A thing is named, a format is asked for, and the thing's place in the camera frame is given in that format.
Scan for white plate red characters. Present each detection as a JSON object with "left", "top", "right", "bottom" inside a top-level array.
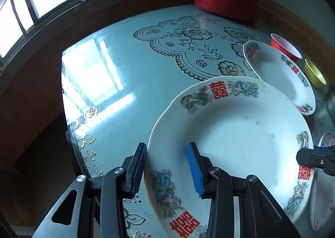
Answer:
[
  {"left": 242, "top": 40, "right": 316, "bottom": 116},
  {"left": 144, "top": 76, "right": 314, "bottom": 237}
]

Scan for floral plastic tablecloth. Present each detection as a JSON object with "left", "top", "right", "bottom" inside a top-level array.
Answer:
[{"left": 60, "top": 4, "right": 335, "bottom": 238}]

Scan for red electric cooker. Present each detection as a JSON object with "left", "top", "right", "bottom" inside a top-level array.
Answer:
[{"left": 195, "top": 0, "right": 260, "bottom": 22}]

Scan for large purple floral plate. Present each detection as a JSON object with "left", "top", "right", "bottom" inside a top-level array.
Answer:
[{"left": 309, "top": 132, "right": 335, "bottom": 231}]

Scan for yellow plastic bowl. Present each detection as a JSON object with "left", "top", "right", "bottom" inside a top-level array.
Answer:
[{"left": 304, "top": 58, "right": 327, "bottom": 88}]

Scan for red plastic bowl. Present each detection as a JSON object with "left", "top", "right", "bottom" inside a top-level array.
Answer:
[{"left": 270, "top": 33, "right": 303, "bottom": 63}]

